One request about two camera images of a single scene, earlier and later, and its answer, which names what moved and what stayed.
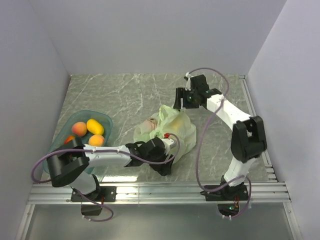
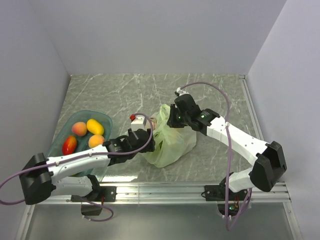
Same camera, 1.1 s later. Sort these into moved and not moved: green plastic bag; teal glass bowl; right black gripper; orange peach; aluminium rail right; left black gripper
Moved: right black gripper; left black gripper
Not moved: orange peach; teal glass bowl; green plastic bag; aluminium rail right
